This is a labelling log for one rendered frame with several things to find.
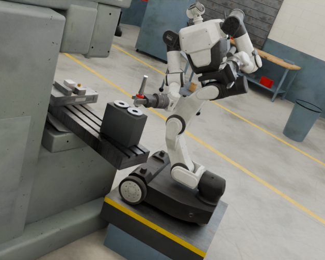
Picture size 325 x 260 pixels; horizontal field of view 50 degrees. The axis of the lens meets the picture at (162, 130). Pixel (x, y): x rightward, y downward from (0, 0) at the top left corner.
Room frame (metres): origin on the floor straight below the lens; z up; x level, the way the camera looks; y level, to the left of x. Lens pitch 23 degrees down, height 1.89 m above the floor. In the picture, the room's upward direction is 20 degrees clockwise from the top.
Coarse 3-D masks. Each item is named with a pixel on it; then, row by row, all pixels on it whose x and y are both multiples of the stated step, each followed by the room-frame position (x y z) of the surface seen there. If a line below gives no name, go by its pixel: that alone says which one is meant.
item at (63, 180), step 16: (48, 160) 1.77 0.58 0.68; (64, 160) 1.87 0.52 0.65; (80, 160) 1.99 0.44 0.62; (96, 160) 2.11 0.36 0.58; (48, 176) 1.79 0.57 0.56; (64, 176) 1.90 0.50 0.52; (80, 176) 2.02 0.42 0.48; (96, 176) 2.15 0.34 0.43; (112, 176) 2.30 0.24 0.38; (32, 192) 1.72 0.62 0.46; (48, 192) 1.82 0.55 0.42; (64, 192) 1.93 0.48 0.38; (80, 192) 2.05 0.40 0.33; (96, 192) 2.19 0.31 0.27; (32, 208) 1.74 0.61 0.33; (48, 208) 1.84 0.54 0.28; (64, 208) 1.96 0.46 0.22
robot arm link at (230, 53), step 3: (231, 48) 1.97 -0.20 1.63; (234, 48) 1.98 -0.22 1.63; (228, 51) 1.95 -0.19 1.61; (231, 51) 1.93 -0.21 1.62; (234, 51) 1.96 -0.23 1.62; (228, 54) 1.92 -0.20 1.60; (231, 54) 1.92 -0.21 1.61; (234, 54) 1.97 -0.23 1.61; (237, 54) 1.95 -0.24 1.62; (225, 57) 1.99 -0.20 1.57; (228, 57) 1.92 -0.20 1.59; (234, 57) 1.90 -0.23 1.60; (237, 57) 1.91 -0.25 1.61; (240, 60) 1.92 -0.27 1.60; (240, 63) 1.90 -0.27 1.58; (240, 66) 1.90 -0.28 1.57
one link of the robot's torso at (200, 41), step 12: (204, 24) 2.20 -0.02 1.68; (216, 24) 2.20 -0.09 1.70; (180, 36) 2.25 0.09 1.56; (192, 36) 2.20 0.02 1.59; (204, 36) 2.17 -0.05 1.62; (216, 36) 2.17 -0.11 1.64; (228, 36) 2.29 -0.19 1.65; (192, 48) 2.20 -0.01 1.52; (204, 48) 2.16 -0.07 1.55; (216, 48) 2.18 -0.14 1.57; (228, 48) 2.35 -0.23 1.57; (192, 60) 2.21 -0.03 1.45; (204, 60) 2.17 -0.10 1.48; (216, 60) 2.17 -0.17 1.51; (204, 72) 2.21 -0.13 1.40
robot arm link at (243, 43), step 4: (244, 36) 2.18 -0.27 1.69; (248, 36) 2.22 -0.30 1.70; (236, 40) 2.19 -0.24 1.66; (240, 40) 2.18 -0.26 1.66; (244, 40) 2.18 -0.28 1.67; (248, 40) 2.20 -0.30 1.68; (236, 44) 2.20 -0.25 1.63; (240, 44) 2.19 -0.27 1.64; (244, 44) 2.18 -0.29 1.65; (248, 44) 2.19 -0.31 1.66; (240, 48) 2.19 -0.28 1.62; (244, 48) 2.19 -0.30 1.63; (248, 48) 2.19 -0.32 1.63; (252, 48) 2.21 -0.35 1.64; (248, 52) 2.19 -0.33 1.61; (252, 52) 2.19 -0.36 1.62; (256, 52) 2.23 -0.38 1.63; (256, 56) 2.18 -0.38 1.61; (256, 60) 2.16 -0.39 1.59; (260, 60) 2.20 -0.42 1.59; (256, 64) 2.16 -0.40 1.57; (260, 64) 2.17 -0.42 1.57
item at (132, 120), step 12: (108, 108) 1.86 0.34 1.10; (120, 108) 1.86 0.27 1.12; (132, 108) 1.89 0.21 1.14; (108, 120) 1.85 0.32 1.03; (120, 120) 1.82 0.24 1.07; (132, 120) 1.79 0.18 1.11; (144, 120) 1.87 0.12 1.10; (108, 132) 1.84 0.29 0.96; (120, 132) 1.81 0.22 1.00; (132, 132) 1.78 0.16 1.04; (132, 144) 1.82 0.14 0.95
